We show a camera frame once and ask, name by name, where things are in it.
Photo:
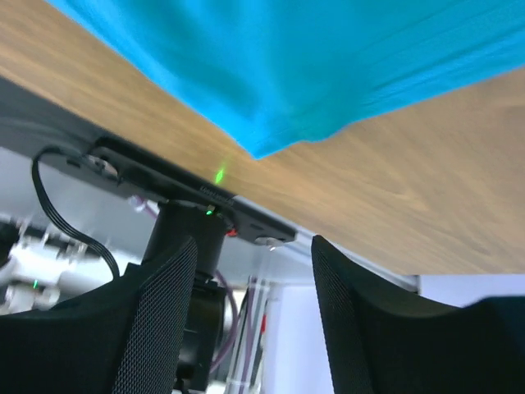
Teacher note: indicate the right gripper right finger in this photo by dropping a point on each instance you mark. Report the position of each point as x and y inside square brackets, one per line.
[381, 338]

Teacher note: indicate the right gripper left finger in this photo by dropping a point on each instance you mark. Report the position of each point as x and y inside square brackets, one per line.
[122, 337]

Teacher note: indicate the teal t shirt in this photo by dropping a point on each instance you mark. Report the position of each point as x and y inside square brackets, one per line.
[275, 73]

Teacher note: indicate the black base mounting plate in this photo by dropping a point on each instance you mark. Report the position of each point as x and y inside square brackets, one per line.
[89, 153]

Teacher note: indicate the aluminium rail frame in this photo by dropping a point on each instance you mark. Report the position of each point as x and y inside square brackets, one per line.
[295, 358]

